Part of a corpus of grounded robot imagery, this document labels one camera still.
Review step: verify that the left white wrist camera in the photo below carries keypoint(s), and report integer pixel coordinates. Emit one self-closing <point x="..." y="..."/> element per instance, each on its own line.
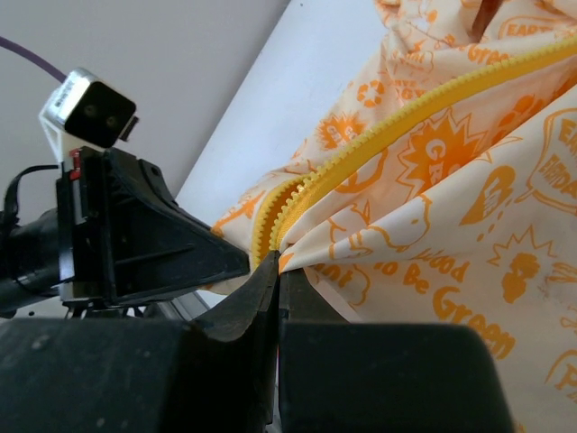
<point x="85" y="111"/>

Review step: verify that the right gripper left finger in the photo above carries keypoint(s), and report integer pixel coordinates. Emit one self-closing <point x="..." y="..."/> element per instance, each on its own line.
<point x="215" y="373"/>

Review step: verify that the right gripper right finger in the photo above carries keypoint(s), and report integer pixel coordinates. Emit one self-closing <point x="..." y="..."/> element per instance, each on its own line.
<point x="340" y="376"/>

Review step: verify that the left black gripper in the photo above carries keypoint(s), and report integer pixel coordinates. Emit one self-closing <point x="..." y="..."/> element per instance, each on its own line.
<point x="124" y="240"/>

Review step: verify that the aluminium frame rail front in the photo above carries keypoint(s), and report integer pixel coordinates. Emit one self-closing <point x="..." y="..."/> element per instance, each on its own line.
<point x="183" y="308"/>

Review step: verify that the yellow and patterned jacket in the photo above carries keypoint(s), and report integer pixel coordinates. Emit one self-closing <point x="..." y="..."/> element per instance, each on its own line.
<point x="442" y="186"/>

